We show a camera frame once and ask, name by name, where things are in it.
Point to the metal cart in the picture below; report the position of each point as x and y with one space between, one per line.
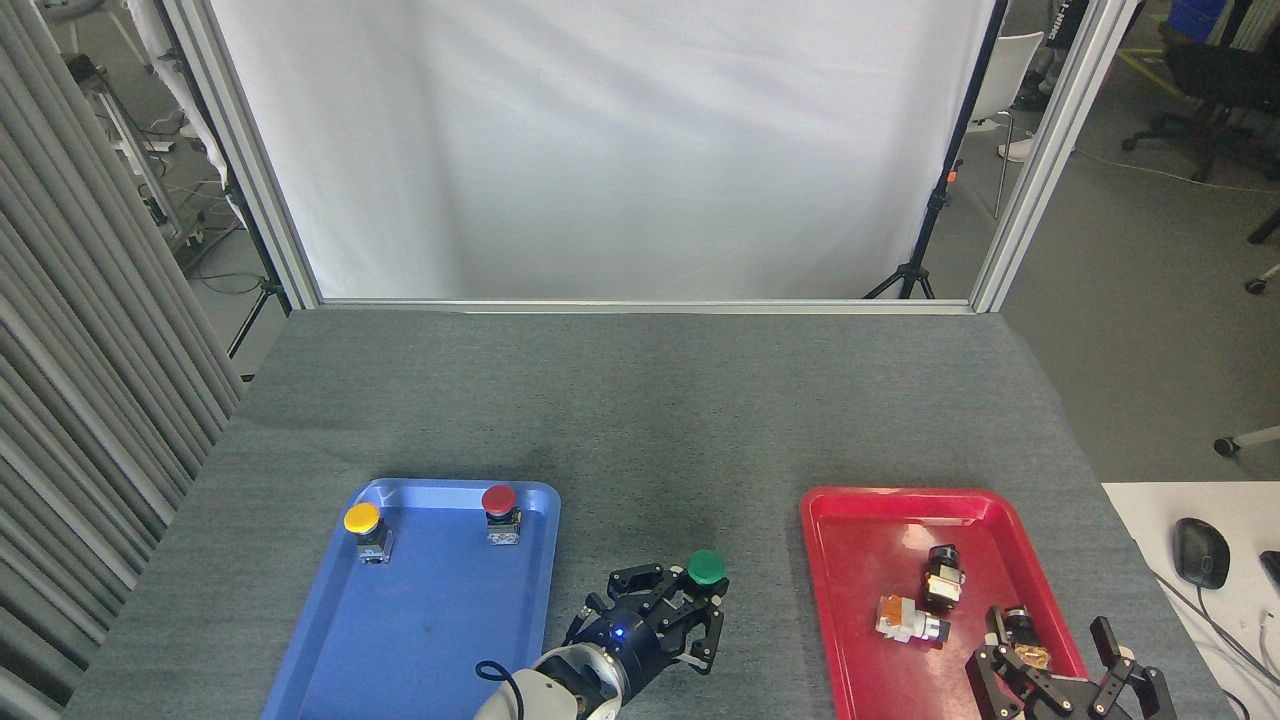
130 150

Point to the red plastic tray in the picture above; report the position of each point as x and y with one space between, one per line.
870 560

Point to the white desk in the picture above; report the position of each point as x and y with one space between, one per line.
1150 505

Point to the black tripod stand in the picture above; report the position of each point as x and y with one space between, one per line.
935 210

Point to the black keyboard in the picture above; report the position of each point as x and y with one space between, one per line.
1272 570

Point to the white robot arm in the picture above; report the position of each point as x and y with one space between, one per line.
560 690

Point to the red push button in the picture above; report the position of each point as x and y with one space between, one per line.
499 499

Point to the black and orange switch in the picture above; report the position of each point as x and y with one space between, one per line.
1028 640

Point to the blue plastic tray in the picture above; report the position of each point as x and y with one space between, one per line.
430 620

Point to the orange and white switch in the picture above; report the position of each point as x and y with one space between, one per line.
905 620

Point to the green push button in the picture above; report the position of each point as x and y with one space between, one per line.
706 566

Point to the yellow push button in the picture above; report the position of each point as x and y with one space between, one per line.
362 518

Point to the black light stand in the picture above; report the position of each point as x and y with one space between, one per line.
262 270

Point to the white backdrop cloth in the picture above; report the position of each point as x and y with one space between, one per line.
600 150

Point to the silver aluminium frame rail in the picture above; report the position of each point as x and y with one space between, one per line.
640 306

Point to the black and white switch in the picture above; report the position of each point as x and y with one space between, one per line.
942 580

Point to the black office chair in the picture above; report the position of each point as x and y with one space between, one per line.
1215 80

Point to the white chair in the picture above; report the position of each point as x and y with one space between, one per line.
1005 70

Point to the white chair leg with caster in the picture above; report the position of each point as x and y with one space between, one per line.
1250 438

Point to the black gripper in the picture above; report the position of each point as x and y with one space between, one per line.
635 635
1075 705

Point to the black computer mouse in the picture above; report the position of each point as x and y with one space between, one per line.
1200 552

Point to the silver aluminium frame post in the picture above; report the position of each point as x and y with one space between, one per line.
1050 150
240 150

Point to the grey ribbed curtain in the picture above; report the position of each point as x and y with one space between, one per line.
80 350

